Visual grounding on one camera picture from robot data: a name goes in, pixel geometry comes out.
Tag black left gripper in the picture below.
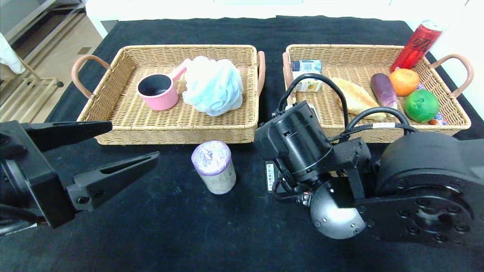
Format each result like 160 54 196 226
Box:
0 120 160 229

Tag pink saucepan with dark inside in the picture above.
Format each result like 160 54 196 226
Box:
137 62 188 111

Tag purple bag roll grey label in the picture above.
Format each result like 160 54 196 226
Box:
191 140 237 195

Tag light blue mesh bath loofah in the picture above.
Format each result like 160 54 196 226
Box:
183 56 244 117

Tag golden striped croissant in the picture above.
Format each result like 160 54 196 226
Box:
333 77 387 121

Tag purple eggplant with green stem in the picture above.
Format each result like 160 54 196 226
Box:
370 73 398 111

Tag wooden rack on castors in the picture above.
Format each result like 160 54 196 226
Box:
0 57 65 123

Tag black table cloth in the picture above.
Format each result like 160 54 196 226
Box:
0 16 484 272

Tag white hanging cloth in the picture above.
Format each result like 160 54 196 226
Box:
0 32 27 75

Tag white furniture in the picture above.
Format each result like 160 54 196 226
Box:
86 0 413 38

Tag white yellow juice box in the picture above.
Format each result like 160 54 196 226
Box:
296 72 323 93

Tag dark blue drink carton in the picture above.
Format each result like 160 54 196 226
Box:
291 60 322 73

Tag orange fruit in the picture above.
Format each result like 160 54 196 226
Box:
389 68 420 96

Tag green round citrus fruit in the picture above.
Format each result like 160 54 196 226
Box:
404 89 440 123

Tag red soda can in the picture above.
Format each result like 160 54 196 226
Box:
389 20 444 73

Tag colourful snack packet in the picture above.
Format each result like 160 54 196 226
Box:
428 112 447 126

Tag woven wicker basket brown handles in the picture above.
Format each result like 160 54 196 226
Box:
72 45 266 145
282 44 474 144

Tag grey metal shelf frame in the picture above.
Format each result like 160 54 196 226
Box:
0 0 87 65

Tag black camera cable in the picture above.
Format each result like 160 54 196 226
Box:
277 73 349 127

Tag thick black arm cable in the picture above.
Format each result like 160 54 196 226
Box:
331 107 417 142

